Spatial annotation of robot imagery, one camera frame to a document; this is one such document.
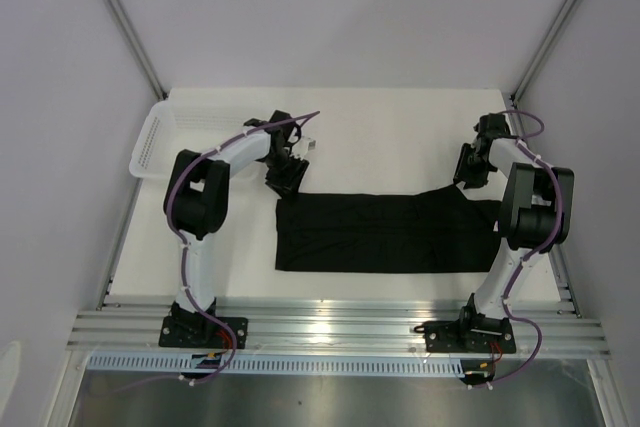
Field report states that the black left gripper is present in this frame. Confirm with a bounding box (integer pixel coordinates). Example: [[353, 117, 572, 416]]
[[262, 151, 309, 202]]

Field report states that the black t-shirt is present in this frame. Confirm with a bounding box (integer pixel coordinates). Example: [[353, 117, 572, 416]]
[[275, 185, 500, 274]]

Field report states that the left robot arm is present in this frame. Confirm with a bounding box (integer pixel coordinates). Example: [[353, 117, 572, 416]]
[[163, 110, 319, 347]]

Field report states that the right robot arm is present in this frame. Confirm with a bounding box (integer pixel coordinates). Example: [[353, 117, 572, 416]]
[[453, 111, 574, 351]]

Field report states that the white plastic basket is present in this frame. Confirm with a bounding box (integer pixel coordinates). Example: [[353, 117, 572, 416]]
[[129, 100, 270, 180]]

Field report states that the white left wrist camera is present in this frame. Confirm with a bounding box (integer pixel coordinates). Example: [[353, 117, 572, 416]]
[[291, 136, 316, 159]]

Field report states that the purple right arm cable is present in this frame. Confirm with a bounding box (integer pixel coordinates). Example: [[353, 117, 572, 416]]
[[467, 109, 564, 391]]

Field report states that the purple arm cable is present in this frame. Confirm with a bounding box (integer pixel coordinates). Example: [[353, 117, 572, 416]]
[[164, 110, 322, 388], [467, 109, 564, 391]]

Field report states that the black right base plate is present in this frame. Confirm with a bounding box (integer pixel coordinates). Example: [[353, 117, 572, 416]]
[[414, 318, 517, 354]]

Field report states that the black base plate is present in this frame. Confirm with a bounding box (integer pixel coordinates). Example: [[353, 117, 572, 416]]
[[158, 316, 249, 350], [414, 318, 517, 354]]

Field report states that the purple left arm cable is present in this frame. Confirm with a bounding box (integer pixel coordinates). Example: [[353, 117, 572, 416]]
[[164, 110, 322, 388]]

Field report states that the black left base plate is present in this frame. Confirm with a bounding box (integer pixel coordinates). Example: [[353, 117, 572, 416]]
[[158, 316, 249, 350]]

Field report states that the aluminium mounting rail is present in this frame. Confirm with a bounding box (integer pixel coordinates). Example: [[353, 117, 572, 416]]
[[67, 296, 611, 359]]

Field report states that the right aluminium frame post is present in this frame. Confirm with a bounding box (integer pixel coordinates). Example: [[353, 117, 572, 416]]
[[510, 0, 583, 106]]

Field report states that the aluminium frame post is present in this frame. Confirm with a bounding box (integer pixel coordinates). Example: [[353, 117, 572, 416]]
[[510, 0, 583, 106], [102, 0, 168, 100]]

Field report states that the white slotted cable duct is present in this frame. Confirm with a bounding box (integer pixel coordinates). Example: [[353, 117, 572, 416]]
[[87, 351, 464, 378]]

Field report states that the left aluminium frame post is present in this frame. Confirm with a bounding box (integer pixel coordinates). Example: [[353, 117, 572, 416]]
[[102, 0, 168, 100]]

